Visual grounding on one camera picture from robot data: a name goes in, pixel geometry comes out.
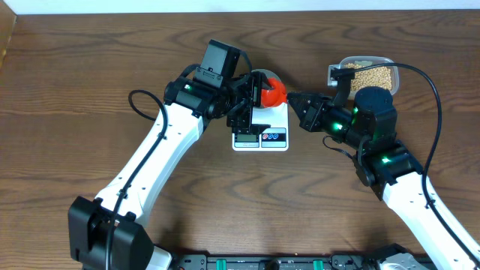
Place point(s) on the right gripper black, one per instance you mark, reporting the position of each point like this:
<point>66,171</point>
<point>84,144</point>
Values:
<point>310,118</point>

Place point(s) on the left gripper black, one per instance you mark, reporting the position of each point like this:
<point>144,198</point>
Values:
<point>250,83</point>

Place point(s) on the orange measuring scoop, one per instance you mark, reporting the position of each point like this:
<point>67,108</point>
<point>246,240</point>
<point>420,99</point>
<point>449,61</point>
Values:
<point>276,96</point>

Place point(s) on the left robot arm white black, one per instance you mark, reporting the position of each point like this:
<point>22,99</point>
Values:
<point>108,232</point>

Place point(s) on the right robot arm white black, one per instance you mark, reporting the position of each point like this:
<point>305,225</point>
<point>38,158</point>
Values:
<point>384,164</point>

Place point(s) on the grey white bowl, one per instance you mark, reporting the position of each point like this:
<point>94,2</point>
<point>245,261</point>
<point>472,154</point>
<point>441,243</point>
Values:
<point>269,74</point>

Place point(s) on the white digital kitchen scale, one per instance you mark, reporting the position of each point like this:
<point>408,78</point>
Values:
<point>275,138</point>

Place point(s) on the clear plastic container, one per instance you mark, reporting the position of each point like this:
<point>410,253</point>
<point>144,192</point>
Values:
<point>361,61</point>

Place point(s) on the yellow soybeans in container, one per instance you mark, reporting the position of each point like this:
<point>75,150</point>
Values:
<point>379,77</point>

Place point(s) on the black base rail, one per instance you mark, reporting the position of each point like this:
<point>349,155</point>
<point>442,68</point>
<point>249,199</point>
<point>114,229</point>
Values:
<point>337,261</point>

